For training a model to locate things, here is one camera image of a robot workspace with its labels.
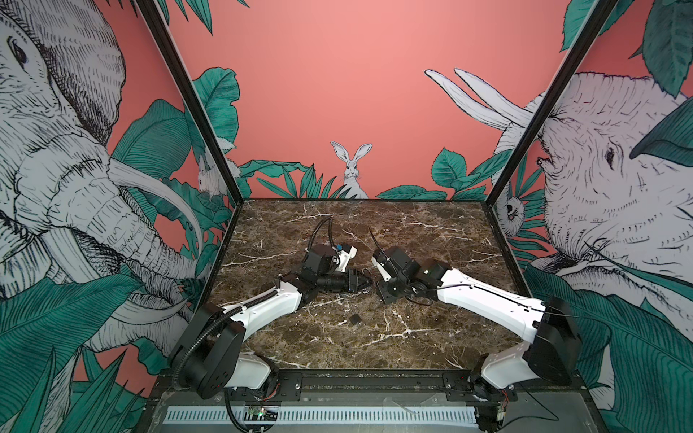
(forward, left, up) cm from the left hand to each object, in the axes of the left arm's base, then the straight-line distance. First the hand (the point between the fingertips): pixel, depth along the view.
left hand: (371, 280), depth 78 cm
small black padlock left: (-6, +5, -16) cm, 17 cm away
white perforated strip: (-30, +43, -16) cm, 55 cm away
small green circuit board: (-30, +31, -15) cm, 45 cm away
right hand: (-1, -2, -3) cm, 3 cm away
